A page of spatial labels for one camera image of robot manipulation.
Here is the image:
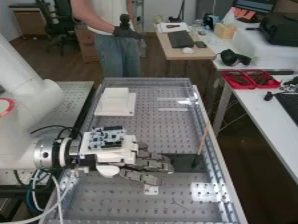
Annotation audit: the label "white cable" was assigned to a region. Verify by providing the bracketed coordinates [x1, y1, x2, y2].
[7, 169, 73, 224]

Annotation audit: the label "thin stick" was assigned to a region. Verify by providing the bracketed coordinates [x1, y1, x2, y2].
[191, 124, 210, 168]

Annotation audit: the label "computer screen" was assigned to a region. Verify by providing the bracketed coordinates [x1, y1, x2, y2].
[231, 0, 279, 15]

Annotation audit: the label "white desk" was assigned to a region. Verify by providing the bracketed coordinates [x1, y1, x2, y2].
[211, 73, 298, 186]
[207, 19, 298, 73]

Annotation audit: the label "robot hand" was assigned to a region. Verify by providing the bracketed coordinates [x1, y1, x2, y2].
[78, 125, 176, 186]

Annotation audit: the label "small white box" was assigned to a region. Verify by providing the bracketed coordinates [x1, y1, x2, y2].
[93, 86, 138, 118]

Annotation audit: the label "black cable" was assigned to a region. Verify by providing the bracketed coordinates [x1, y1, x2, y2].
[29, 124, 74, 140]

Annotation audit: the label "black plate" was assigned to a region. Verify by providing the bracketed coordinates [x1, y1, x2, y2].
[159, 152, 207, 174]

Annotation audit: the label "black keyboard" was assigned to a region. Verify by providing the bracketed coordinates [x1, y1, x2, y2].
[273, 92, 298, 127]
[166, 30, 196, 50]

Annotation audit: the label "black case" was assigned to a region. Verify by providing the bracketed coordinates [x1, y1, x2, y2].
[257, 12, 298, 48]

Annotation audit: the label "black office chair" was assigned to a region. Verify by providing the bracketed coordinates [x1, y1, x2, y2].
[33, 0, 79, 56]

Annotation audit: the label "small black tool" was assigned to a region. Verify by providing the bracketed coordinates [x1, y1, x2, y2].
[261, 90, 275, 102]

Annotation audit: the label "person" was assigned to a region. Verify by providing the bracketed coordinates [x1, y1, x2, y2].
[69, 0, 147, 79]

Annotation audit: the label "cardboard box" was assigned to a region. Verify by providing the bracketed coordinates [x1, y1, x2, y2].
[73, 24, 101, 65]

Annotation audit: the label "black headphones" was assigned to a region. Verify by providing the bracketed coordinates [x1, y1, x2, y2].
[219, 48, 252, 67]

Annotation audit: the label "wooden desk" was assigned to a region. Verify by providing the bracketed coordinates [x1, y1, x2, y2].
[152, 22, 219, 101]

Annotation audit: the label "clear box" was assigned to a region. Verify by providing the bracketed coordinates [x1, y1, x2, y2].
[41, 77, 250, 224]

